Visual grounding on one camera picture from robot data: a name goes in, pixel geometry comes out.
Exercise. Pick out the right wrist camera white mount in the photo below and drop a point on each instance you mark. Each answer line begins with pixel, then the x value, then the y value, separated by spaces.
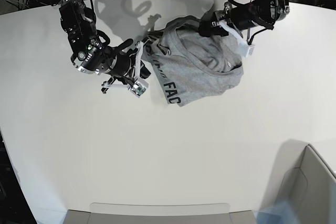
pixel 137 86

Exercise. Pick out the grey T-shirt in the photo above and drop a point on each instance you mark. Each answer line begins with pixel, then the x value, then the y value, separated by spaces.
pixel 189 66

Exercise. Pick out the grey bin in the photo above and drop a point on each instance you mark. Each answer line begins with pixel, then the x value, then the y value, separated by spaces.
pixel 310 188
pixel 117 213

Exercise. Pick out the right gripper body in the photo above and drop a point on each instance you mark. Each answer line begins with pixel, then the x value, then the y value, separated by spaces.
pixel 120 64

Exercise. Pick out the blue cloth in corner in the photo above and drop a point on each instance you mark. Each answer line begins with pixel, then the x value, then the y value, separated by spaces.
pixel 280 213

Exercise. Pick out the grey bin at right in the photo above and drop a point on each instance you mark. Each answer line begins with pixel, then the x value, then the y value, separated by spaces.
pixel 310 188

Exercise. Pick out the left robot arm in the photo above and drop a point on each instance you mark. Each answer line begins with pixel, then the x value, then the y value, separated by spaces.
pixel 270 11

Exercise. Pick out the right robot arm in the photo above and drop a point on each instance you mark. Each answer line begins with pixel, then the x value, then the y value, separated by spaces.
pixel 91 52

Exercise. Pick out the grey bin at bottom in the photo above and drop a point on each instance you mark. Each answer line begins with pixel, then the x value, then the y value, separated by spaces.
pixel 117 213

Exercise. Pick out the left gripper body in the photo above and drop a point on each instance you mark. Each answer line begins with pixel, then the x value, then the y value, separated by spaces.
pixel 241 17

